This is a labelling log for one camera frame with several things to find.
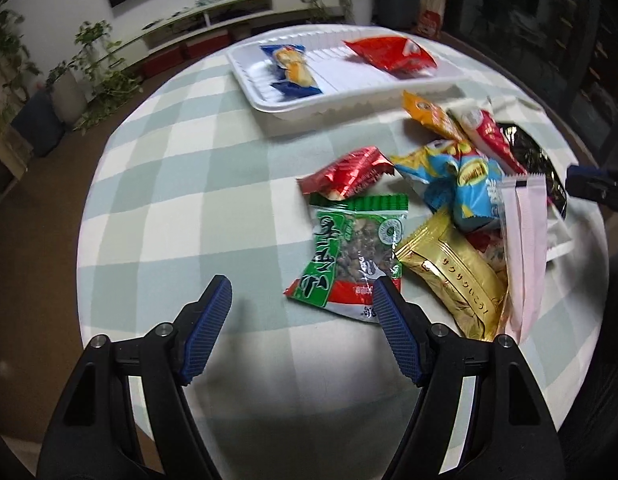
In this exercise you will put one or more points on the green nut packet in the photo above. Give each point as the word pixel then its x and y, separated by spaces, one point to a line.
pixel 349 245

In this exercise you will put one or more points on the red and white snack packet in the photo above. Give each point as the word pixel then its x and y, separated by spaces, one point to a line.
pixel 489 135

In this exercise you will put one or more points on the long white tv bench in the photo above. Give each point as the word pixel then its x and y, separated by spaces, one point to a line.
pixel 214 15

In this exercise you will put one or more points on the orange candy packet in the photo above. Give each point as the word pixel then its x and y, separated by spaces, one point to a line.
pixel 429 112

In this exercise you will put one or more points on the large red snack packet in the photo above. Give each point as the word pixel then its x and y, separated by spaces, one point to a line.
pixel 389 52

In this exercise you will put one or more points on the blue chips packet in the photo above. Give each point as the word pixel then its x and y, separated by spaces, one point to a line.
pixel 469 185

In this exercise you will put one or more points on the pale pink snack packet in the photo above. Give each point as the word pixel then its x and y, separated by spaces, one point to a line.
pixel 526 240

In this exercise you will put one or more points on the blue-grey plant pot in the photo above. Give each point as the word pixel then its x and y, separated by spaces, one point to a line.
pixel 36 120

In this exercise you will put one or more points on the leafy green plant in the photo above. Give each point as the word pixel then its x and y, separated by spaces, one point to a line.
pixel 9 60
pixel 104 80

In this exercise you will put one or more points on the black snack packet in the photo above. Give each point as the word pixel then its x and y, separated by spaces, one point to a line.
pixel 534 155

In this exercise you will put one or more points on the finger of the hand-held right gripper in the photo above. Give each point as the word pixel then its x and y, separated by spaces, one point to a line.
pixel 586 182

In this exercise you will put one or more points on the red paper bag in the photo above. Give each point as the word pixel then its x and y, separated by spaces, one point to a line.
pixel 429 24

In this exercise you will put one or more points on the white plastic tray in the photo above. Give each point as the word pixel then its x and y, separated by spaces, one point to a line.
pixel 339 77

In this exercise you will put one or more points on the blue pastry snack packet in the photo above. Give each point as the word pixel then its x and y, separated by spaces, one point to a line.
pixel 291 67

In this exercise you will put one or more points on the gold snack packet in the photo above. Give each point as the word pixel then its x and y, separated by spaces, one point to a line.
pixel 449 270

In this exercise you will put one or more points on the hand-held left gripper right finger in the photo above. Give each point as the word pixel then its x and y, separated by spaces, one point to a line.
pixel 396 330

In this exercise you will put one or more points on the red foil snack packet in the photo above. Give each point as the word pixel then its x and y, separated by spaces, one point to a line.
pixel 346 172

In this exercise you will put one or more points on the red-edged flower print packet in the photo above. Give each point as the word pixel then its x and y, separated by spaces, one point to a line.
pixel 486 247

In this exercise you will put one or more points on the dark grey plant pot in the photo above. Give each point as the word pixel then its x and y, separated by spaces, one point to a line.
pixel 398 0

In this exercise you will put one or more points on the red storage box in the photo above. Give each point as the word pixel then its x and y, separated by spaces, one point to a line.
pixel 161 60
pixel 206 46

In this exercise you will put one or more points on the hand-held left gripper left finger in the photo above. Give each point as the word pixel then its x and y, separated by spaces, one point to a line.
pixel 209 325

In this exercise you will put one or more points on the dark glass cabinet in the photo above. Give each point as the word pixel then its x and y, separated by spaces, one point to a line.
pixel 539 25

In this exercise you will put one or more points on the tall white plant pot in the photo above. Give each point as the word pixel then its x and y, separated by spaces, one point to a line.
pixel 361 2

